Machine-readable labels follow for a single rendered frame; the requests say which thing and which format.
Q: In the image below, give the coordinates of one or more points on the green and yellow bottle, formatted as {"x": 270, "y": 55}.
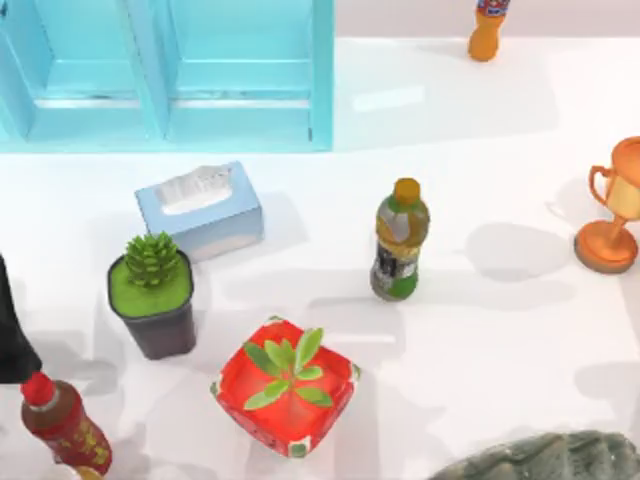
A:
{"x": 400, "y": 240}

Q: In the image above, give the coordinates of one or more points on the light blue tissue box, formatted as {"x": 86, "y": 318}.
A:
{"x": 210, "y": 220}

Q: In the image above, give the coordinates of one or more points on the red pot with green plant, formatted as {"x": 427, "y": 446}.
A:
{"x": 285, "y": 385}

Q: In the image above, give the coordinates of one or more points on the black pot with succulent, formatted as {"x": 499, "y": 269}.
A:
{"x": 152, "y": 300}

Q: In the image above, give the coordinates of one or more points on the light blue rack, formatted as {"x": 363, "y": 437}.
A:
{"x": 240, "y": 75}

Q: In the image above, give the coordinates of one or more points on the orange bottle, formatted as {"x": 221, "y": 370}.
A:
{"x": 486, "y": 35}

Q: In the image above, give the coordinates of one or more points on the bronze trophy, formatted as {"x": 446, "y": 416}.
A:
{"x": 612, "y": 220}

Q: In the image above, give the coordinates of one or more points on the red bottle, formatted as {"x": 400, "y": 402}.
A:
{"x": 65, "y": 425}

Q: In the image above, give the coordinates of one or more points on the grey green rock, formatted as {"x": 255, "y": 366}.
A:
{"x": 550, "y": 460}

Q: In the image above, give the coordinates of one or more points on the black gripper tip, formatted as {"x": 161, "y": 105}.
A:
{"x": 12, "y": 340}

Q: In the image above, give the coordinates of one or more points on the yellow round object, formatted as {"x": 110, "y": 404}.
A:
{"x": 89, "y": 474}

